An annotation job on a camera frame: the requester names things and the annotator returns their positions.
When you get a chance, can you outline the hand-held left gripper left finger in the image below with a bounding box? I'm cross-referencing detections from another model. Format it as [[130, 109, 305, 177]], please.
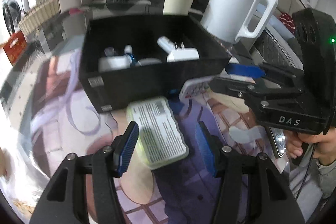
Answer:
[[29, 121, 140, 224]]

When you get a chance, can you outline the pale green labelled case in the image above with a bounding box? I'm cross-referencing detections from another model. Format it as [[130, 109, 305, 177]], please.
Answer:
[[126, 97, 190, 171]]

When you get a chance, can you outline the white washing machine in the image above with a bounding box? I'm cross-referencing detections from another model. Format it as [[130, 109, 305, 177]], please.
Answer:
[[0, 0, 30, 37]]

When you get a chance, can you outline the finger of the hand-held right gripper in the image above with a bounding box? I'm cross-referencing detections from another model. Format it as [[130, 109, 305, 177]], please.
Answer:
[[209, 76, 303, 100], [226, 62, 305, 81]]

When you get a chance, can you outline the red patterned cloth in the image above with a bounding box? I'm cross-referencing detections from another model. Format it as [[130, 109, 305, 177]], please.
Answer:
[[279, 12, 295, 33]]

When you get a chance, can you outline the black storage box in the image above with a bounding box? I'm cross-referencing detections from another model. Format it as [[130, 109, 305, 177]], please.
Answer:
[[80, 13, 232, 115]]

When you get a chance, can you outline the clear plastic snack bag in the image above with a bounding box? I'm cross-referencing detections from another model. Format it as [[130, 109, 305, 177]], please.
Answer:
[[0, 147, 51, 216]]

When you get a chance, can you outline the white rounded case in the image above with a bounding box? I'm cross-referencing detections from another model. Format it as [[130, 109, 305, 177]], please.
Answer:
[[98, 56, 131, 73]]

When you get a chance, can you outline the printed desk mat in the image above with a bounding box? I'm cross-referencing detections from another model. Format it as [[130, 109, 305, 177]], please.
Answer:
[[16, 48, 289, 224]]

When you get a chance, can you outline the white power adapter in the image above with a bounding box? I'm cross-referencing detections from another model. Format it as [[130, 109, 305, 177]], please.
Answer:
[[157, 36, 175, 53]]

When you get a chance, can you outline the person's right hand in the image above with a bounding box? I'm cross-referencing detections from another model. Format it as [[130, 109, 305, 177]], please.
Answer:
[[287, 132, 336, 162]]

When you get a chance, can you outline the red cardboard box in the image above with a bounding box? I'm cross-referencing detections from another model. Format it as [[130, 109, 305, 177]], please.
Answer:
[[2, 31, 28, 66]]

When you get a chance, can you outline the white electric kettle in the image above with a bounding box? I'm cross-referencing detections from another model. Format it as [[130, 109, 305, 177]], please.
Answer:
[[201, 0, 278, 44]]

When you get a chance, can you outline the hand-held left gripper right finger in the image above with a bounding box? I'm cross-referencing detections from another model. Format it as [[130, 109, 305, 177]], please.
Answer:
[[197, 121, 306, 224]]

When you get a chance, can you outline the person's right forearm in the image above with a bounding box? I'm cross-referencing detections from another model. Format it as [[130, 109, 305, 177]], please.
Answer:
[[288, 154, 336, 200]]

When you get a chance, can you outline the white plug charger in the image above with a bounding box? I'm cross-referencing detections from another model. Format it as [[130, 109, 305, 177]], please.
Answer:
[[166, 42, 201, 63]]

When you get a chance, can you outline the dark quilted cushion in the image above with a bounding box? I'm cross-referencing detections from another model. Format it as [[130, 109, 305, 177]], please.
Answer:
[[251, 27, 305, 70]]

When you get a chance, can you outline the black cable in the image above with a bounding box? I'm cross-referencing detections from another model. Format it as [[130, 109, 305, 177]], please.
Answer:
[[295, 144, 317, 199]]

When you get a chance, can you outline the pink white card pack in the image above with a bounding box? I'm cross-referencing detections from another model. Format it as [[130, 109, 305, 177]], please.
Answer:
[[178, 75, 215, 100]]

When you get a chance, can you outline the wicker basket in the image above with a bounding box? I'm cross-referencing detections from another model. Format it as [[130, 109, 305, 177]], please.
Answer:
[[18, 0, 63, 35]]

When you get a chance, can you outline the blue pillow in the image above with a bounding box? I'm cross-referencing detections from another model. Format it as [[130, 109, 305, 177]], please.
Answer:
[[270, 16, 296, 39]]

